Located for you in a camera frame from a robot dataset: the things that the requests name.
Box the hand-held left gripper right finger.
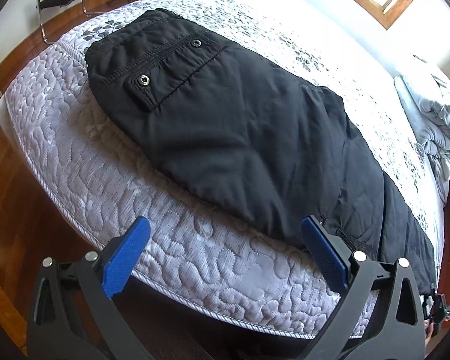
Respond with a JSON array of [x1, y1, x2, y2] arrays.
[[300, 215, 427, 360]]

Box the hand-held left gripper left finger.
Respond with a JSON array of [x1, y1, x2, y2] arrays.
[[25, 215, 162, 360]]

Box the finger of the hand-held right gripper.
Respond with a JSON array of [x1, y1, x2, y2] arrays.
[[422, 292, 450, 331]]

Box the black pants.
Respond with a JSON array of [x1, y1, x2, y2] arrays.
[[84, 8, 437, 298]]

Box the quilted white mattress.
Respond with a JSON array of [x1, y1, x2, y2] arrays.
[[0, 0, 450, 340]]

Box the grey crumpled duvet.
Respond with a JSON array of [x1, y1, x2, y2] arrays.
[[394, 54, 450, 201]]

